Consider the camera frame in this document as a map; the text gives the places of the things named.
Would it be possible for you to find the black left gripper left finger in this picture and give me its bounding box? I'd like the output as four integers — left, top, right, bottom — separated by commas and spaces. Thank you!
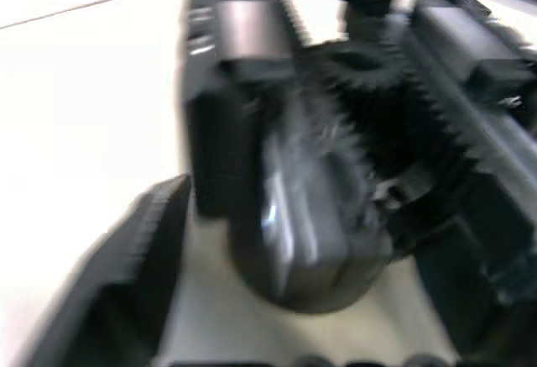
25, 172, 195, 367

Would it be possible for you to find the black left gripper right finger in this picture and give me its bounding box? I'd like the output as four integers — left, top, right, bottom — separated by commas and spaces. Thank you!
413, 181, 537, 358

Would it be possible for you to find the black gripper body workpiece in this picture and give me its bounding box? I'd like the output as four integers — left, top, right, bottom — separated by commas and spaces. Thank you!
179, 0, 537, 316

